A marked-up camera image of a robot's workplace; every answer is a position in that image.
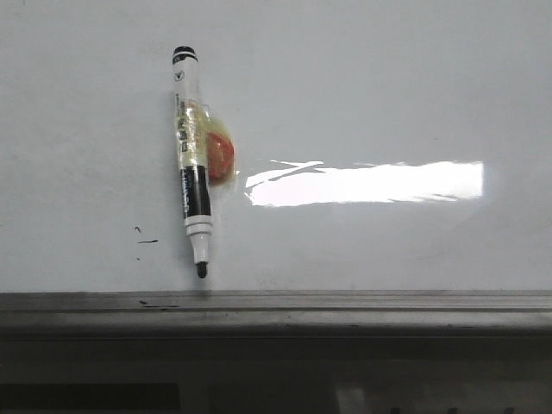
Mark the red magnet taped to marker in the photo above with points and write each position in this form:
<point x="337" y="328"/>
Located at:
<point x="220" y="149"/>

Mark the black and white whiteboard marker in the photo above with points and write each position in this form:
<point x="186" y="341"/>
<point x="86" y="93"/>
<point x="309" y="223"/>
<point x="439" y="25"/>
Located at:
<point x="192" y="154"/>

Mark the white whiteboard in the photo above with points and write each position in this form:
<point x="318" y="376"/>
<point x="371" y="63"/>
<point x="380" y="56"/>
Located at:
<point x="379" y="145"/>

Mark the grey aluminium whiteboard frame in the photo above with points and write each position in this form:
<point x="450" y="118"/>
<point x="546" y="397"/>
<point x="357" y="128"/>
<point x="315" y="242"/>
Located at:
<point x="273" y="314"/>

